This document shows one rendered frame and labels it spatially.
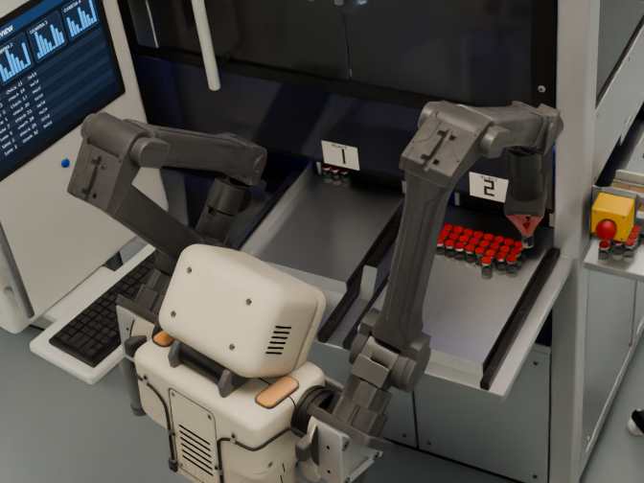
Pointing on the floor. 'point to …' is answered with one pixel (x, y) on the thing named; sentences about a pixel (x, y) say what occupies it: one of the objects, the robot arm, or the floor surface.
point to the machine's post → (572, 226)
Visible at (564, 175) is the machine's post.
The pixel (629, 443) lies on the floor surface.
